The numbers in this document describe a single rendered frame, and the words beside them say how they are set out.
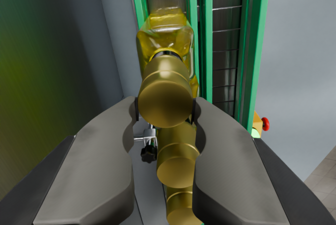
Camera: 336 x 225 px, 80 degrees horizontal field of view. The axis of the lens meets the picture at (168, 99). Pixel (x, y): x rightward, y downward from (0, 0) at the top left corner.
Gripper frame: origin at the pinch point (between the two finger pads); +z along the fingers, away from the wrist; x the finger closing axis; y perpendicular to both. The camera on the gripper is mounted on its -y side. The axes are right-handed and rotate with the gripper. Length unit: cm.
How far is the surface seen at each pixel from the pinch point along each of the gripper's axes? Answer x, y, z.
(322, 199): 156, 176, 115
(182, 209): 1.5, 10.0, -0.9
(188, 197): 2.1, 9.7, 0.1
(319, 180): 142, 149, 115
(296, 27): 31, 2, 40
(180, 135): 1.2, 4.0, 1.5
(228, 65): 12.2, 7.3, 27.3
